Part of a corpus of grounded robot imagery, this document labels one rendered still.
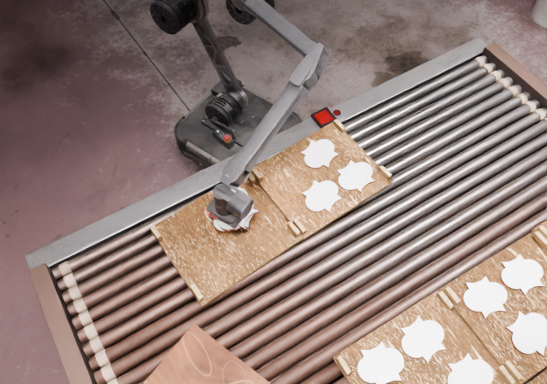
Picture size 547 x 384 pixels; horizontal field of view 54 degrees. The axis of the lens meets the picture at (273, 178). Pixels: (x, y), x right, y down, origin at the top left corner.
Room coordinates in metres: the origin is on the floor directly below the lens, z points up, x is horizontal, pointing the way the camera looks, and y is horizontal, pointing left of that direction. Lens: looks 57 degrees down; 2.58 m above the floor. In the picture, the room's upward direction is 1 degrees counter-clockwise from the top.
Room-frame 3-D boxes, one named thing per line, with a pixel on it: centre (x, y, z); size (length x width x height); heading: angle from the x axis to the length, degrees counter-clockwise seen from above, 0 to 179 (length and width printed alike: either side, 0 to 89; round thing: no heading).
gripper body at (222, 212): (0.87, 0.16, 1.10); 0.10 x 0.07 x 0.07; 60
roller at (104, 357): (0.92, -0.27, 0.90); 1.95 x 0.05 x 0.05; 120
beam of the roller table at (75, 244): (1.28, -0.06, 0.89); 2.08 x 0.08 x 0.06; 120
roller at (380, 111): (1.22, -0.10, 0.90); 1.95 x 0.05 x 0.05; 120
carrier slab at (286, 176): (1.09, -0.17, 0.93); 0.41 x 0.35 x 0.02; 124
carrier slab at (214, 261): (0.86, 0.17, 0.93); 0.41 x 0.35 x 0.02; 125
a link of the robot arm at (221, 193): (0.87, 0.16, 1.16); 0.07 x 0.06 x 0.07; 53
